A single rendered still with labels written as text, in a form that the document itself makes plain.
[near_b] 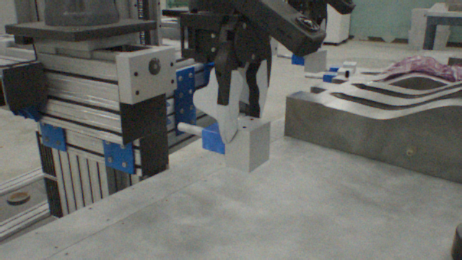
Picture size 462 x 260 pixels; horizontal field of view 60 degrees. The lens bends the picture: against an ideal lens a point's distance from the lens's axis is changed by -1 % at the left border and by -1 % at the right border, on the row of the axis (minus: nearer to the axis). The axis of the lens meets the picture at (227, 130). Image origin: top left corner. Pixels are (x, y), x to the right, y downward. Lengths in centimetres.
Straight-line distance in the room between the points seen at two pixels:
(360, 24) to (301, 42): 786
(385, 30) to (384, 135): 744
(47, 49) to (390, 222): 74
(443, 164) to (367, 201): 17
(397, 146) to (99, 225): 53
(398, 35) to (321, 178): 752
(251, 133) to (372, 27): 780
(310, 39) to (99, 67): 50
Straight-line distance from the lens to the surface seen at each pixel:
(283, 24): 43
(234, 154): 50
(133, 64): 77
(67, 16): 87
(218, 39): 47
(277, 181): 71
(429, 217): 67
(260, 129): 50
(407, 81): 114
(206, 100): 49
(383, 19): 821
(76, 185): 139
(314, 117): 86
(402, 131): 79
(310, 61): 104
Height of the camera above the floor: 113
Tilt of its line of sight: 21 degrees down
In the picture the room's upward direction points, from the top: straight up
